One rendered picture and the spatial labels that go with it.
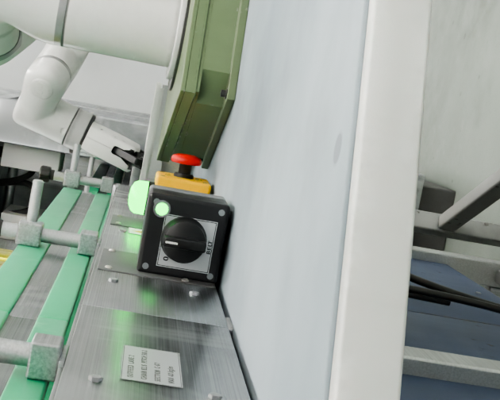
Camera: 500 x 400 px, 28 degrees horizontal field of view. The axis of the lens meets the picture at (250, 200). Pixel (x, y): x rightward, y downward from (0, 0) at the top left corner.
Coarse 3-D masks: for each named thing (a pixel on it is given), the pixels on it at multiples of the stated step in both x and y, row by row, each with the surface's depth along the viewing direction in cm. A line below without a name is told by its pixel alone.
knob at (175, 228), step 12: (168, 228) 95; (180, 228) 95; (192, 228) 95; (168, 240) 94; (180, 240) 94; (192, 240) 94; (204, 240) 95; (168, 252) 95; (180, 252) 95; (192, 252) 95; (204, 252) 94
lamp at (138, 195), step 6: (132, 186) 128; (138, 186) 127; (144, 186) 127; (132, 192) 127; (138, 192) 126; (144, 192) 126; (132, 198) 126; (138, 198) 126; (144, 198) 126; (132, 204) 127; (138, 204) 126; (144, 204) 126; (132, 210) 127; (138, 210) 127; (144, 210) 127
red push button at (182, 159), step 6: (174, 156) 127; (180, 156) 127; (186, 156) 127; (192, 156) 127; (180, 162) 126; (186, 162) 126; (192, 162) 126; (198, 162) 127; (180, 168) 128; (186, 168) 128; (186, 174) 128
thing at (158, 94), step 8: (160, 88) 173; (160, 96) 173; (152, 104) 189; (160, 104) 173; (152, 112) 173; (152, 120) 173; (152, 128) 173; (152, 136) 173; (152, 144) 174; (144, 152) 173; (144, 160) 173; (144, 168) 174; (144, 176) 174
